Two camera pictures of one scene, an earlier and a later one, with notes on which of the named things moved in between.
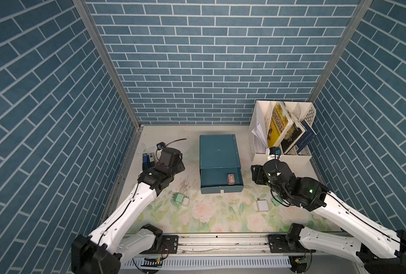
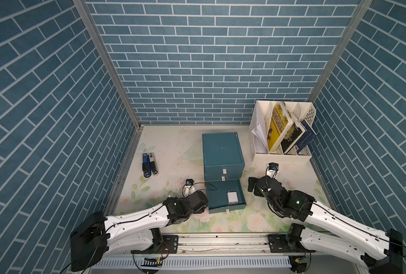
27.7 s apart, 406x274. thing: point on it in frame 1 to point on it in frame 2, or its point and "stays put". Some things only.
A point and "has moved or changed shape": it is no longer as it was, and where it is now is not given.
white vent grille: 210,261 stays put
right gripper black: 256,173 to 251,183
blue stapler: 146,161 stays put
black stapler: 151,160 stays put
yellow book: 281,121 stays put
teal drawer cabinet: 218,157 has moved or changed shape
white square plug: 263,205 to 232,197
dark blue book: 309,134 stays put
